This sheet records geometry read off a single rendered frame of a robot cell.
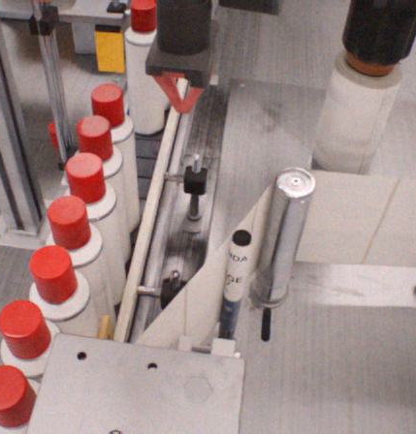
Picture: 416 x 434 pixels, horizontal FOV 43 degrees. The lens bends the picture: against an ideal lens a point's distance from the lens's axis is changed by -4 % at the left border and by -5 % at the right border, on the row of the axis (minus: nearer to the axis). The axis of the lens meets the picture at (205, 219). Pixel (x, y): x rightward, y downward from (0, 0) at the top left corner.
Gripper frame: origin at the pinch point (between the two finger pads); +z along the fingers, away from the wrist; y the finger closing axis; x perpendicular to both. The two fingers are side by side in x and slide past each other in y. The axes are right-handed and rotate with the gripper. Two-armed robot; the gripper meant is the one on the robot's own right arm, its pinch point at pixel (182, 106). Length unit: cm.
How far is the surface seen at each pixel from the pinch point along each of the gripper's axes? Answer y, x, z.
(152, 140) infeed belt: 8.0, 5.5, 13.6
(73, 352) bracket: -38.2, 0.4, -13.4
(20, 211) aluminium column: -8.5, 20.1, 13.0
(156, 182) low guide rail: -3.6, 2.7, 9.8
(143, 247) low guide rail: -13.9, 2.4, 9.7
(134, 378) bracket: -39.1, -3.3, -13.4
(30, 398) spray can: -38.9, 4.4, -6.2
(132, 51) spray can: 8.9, 8.0, -1.1
